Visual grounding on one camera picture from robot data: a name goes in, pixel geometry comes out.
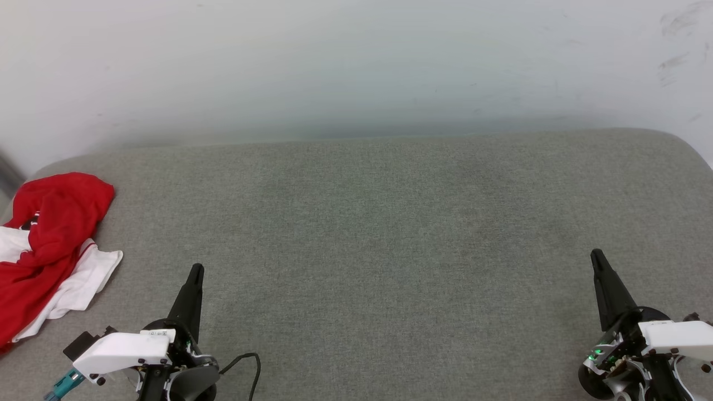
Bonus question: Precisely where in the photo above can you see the red and white shirt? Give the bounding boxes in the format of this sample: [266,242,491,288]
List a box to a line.
[0,172,124,354]

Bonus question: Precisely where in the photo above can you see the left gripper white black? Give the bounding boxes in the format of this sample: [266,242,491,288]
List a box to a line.
[72,263,219,401]

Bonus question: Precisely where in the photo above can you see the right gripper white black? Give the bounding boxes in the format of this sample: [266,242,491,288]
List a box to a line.
[579,249,713,399]

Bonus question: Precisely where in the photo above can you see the dark grey baseboard strip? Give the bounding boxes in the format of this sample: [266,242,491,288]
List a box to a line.
[0,149,26,195]

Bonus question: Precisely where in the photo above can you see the teal left camera connector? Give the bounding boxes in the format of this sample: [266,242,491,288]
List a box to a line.
[44,370,85,401]

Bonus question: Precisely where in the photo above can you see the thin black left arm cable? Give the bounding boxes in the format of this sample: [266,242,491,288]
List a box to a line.
[219,352,261,401]

